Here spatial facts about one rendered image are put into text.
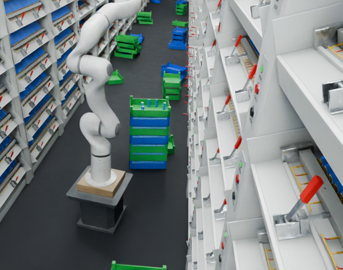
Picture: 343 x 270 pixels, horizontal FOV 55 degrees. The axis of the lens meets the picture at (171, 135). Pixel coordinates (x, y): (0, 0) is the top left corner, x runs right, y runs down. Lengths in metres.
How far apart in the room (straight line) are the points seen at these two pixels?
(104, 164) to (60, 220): 0.55
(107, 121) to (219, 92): 0.75
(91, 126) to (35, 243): 0.81
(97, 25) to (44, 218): 1.32
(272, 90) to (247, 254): 0.32
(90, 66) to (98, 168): 0.65
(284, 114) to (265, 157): 0.08
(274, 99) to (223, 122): 0.57
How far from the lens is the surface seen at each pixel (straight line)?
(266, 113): 0.54
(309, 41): 0.51
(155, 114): 2.47
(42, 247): 2.21
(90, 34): 1.62
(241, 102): 0.79
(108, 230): 2.21
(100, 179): 2.04
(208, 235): 1.22
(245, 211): 0.66
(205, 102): 1.69
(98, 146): 1.93
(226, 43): 1.22
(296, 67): 0.45
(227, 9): 1.20
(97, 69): 1.62
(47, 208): 2.44
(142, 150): 2.62
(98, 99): 1.75
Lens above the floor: 1.62
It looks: 30 degrees down
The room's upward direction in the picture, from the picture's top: 5 degrees clockwise
